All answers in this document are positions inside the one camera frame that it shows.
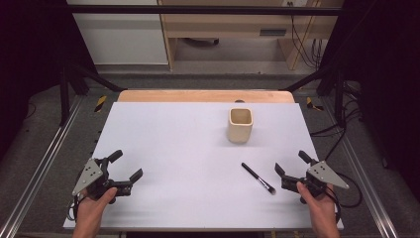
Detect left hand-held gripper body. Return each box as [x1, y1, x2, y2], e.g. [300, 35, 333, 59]
[71, 158, 134, 204]

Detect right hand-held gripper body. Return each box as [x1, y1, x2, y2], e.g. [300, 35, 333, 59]
[280, 160, 351, 205]

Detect beige square cup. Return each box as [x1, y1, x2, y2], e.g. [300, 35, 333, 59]
[228, 107, 255, 145]

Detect person's right hand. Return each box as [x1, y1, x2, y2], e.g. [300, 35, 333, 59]
[295, 180, 338, 229]

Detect person's left hand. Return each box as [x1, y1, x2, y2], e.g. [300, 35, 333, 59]
[74, 186, 119, 230]

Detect white table mat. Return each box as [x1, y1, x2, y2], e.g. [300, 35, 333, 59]
[62, 101, 345, 231]

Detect wooden table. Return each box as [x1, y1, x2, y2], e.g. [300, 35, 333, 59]
[117, 89, 296, 104]

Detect black curtain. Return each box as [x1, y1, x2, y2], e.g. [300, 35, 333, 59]
[318, 0, 420, 192]
[0, 0, 98, 160]

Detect white cabinet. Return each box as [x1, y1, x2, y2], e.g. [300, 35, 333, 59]
[65, 0, 169, 65]

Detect light wooden desk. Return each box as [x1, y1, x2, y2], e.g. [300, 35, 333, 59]
[157, 0, 345, 71]

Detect white power strip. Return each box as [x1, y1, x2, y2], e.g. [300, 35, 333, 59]
[281, 0, 310, 8]

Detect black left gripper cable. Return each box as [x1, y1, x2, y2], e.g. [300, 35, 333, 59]
[66, 194, 84, 222]

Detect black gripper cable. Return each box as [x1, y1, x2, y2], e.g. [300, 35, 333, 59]
[325, 172, 364, 223]
[66, 194, 84, 222]

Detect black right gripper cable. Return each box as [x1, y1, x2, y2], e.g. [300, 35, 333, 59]
[325, 172, 364, 223]

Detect black floor cables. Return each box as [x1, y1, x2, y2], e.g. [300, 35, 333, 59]
[309, 81, 363, 162]

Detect aluminium floor rail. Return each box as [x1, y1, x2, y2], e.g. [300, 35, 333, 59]
[321, 97, 400, 238]
[0, 94, 85, 238]

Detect black metal frame stand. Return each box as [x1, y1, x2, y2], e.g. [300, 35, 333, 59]
[58, 60, 128, 127]
[280, 62, 348, 128]

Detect hanging black cables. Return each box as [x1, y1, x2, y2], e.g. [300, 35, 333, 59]
[286, 1, 324, 69]

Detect black horizontal frame bar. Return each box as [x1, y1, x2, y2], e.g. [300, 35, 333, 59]
[65, 4, 344, 17]

